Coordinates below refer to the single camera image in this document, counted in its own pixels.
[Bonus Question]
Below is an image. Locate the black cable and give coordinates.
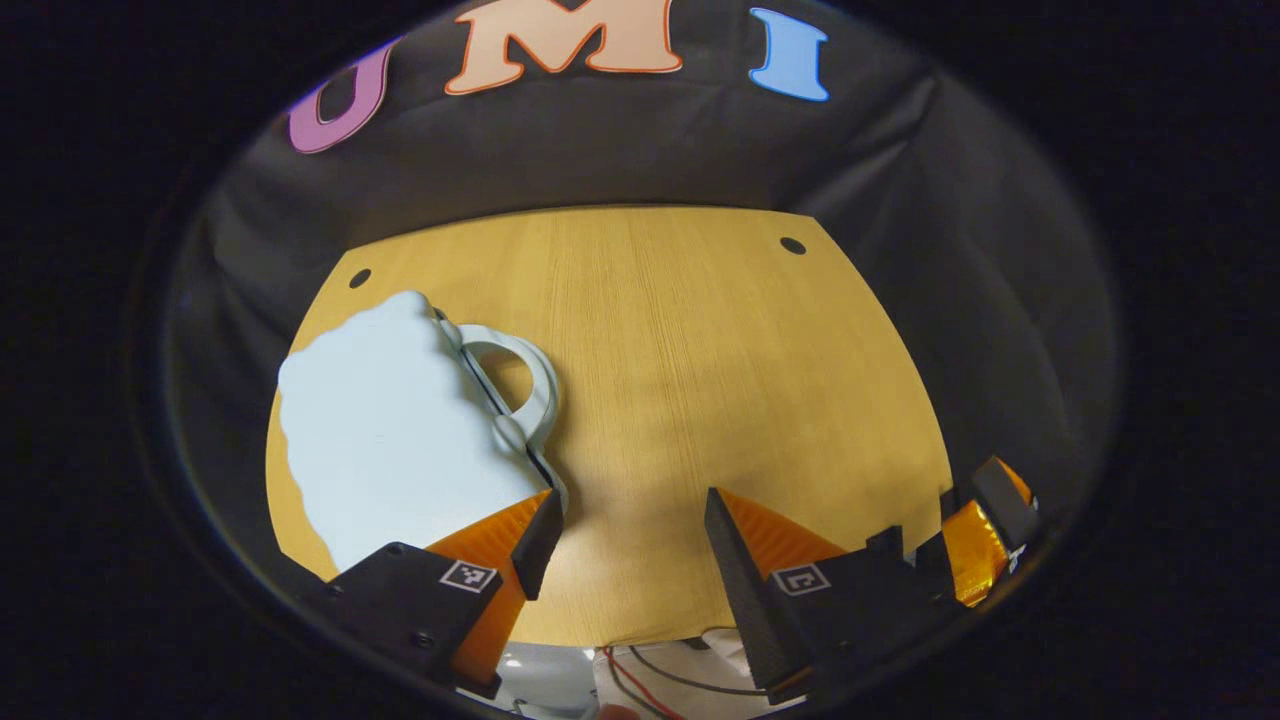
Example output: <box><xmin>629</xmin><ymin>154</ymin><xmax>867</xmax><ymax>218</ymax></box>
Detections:
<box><xmin>628</xmin><ymin>644</ymin><xmax>773</xmax><ymax>698</ymax></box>

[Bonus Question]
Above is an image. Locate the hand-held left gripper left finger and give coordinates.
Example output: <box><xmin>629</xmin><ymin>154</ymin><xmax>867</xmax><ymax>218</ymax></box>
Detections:
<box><xmin>323</xmin><ymin>487</ymin><xmax>565</xmax><ymax>701</ymax></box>

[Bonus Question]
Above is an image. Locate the light blue suitcase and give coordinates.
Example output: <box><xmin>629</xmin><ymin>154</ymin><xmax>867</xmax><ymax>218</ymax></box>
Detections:
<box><xmin>276</xmin><ymin>289</ymin><xmax>570</xmax><ymax>574</ymax></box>

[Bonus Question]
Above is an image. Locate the black backdrop cloth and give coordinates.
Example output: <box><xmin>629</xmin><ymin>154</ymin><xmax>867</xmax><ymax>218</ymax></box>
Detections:
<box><xmin>163</xmin><ymin>0</ymin><xmax>1119</xmax><ymax>571</ymax></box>

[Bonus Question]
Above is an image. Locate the red cable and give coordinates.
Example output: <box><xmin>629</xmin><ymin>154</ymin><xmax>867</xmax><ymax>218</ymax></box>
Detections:
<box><xmin>598</xmin><ymin>645</ymin><xmax>693</xmax><ymax>720</ymax></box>

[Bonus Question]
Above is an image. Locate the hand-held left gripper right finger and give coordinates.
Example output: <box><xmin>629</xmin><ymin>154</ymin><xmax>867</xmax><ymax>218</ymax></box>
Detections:
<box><xmin>704</xmin><ymin>486</ymin><xmax>963</xmax><ymax>707</ymax></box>

